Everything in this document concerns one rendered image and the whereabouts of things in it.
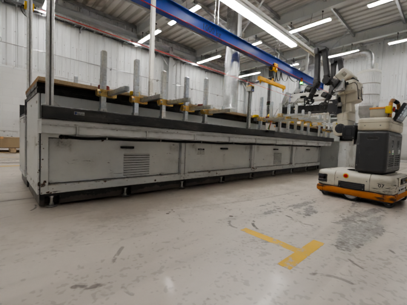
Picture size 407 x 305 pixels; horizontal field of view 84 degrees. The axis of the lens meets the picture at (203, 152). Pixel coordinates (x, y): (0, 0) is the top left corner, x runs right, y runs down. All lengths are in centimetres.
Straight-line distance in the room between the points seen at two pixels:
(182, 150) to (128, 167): 60
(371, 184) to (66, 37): 915
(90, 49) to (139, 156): 779
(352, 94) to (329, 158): 301
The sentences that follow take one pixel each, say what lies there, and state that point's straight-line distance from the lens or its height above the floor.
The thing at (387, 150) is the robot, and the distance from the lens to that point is 262.
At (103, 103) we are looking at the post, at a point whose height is 76.
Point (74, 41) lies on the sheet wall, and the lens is 962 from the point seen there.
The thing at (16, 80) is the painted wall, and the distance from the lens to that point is 898.
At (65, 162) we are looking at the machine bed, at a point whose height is 32.
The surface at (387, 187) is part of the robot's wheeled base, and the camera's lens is 258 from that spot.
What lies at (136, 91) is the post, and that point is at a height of 89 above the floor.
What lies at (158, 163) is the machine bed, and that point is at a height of 29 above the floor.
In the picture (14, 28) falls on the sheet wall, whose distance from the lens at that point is 938.
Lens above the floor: 53
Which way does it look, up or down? 3 degrees down
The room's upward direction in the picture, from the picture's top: 3 degrees clockwise
